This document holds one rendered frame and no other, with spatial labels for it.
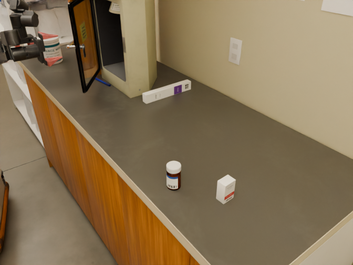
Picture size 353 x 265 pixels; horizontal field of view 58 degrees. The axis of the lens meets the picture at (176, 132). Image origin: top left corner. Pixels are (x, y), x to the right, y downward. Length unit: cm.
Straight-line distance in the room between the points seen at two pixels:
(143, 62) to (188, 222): 87
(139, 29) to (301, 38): 68
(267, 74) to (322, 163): 46
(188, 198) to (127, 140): 39
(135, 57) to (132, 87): 15
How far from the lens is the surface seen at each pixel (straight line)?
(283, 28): 137
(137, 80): 157
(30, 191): 263
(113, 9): 157
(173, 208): 97
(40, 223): 236
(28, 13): 175
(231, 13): 154
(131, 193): 121
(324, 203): 108
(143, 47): 154
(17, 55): 151
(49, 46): 209
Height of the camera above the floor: 164
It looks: 32 degrees down
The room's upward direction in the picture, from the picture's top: straight up
